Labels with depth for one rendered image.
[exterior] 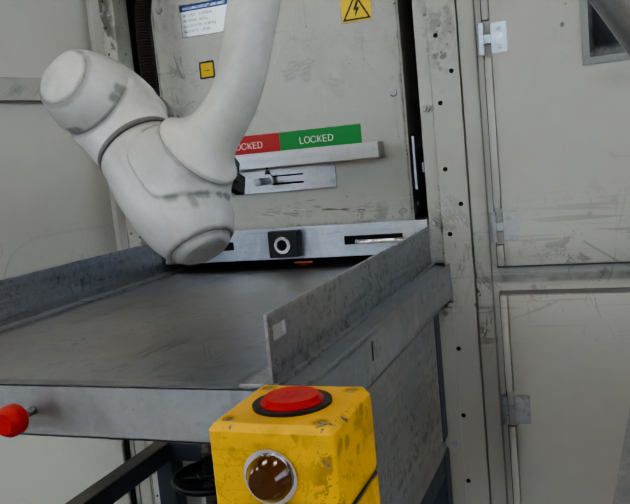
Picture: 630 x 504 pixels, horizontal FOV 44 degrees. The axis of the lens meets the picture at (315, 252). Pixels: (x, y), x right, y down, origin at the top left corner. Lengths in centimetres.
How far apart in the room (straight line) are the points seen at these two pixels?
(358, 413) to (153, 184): 44
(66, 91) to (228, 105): 19
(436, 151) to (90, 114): 63
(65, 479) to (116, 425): 101
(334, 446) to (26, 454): 145
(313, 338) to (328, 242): 64
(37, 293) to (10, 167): 29
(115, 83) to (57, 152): 62
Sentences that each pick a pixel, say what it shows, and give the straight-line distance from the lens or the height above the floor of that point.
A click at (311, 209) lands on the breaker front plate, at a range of 144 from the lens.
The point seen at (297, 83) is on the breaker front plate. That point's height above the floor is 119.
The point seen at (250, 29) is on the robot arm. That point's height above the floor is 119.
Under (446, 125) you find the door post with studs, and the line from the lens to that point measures 132.
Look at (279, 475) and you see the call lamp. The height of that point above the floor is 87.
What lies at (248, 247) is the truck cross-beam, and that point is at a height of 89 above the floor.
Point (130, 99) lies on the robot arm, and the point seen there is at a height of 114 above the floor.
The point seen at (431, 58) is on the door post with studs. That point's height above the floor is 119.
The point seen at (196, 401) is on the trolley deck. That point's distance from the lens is 75.
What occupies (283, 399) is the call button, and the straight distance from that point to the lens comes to 48.
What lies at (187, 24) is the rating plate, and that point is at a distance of 155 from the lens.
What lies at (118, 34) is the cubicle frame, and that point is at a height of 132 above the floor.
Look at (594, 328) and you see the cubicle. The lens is 131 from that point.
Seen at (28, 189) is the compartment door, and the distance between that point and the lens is 150.
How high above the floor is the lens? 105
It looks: 7 degrees down
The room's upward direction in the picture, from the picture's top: 5 degrees counter-clockwise
